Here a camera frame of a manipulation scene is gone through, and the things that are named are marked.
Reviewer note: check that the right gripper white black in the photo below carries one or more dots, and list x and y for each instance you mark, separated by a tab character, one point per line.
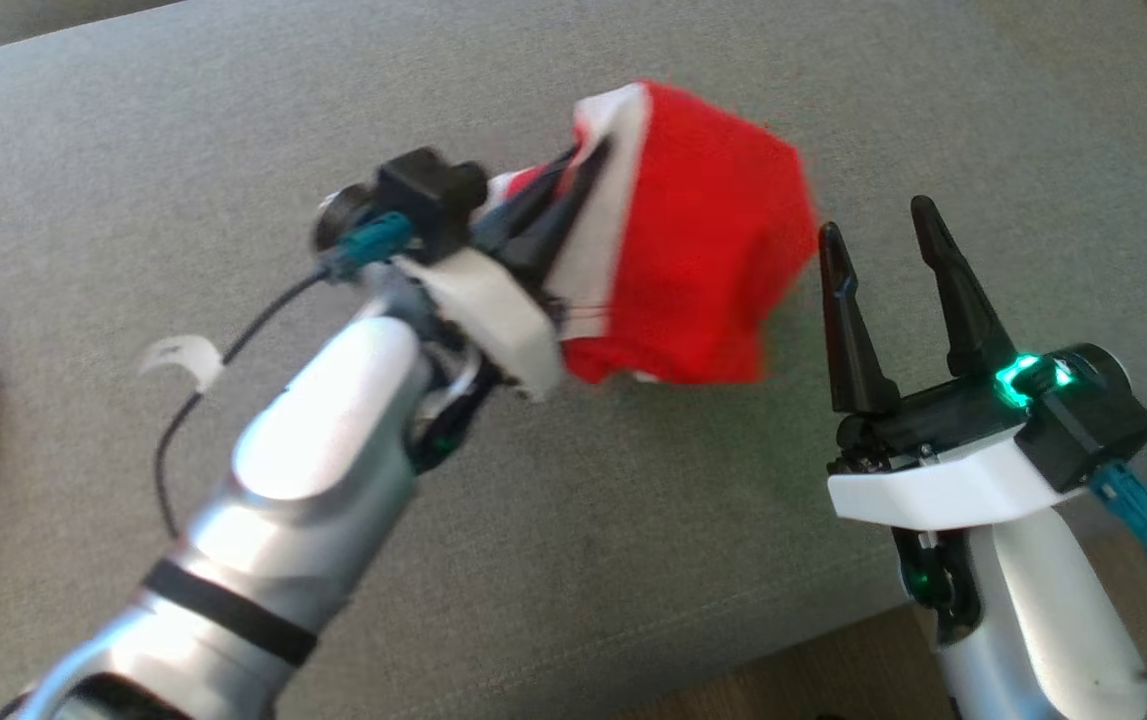
933	480

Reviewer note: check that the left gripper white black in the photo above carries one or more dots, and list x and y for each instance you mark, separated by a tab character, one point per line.
508	320

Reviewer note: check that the red shorts with white waistband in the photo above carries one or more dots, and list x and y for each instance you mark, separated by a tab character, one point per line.
703	250

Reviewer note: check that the right robot arm silver white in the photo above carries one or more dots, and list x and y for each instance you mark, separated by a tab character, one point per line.
1053	620

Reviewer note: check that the left robot arm silver white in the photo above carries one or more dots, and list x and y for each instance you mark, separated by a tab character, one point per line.
313	440

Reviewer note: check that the grey fabric sofa seat cushion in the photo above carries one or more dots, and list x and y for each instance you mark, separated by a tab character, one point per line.
233	150

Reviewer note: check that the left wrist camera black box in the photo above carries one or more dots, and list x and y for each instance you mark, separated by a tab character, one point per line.
428	200

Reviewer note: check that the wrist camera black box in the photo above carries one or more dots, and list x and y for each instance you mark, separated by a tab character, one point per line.
1093	430
428	200

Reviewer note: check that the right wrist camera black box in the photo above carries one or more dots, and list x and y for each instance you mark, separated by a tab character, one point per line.
1093	430

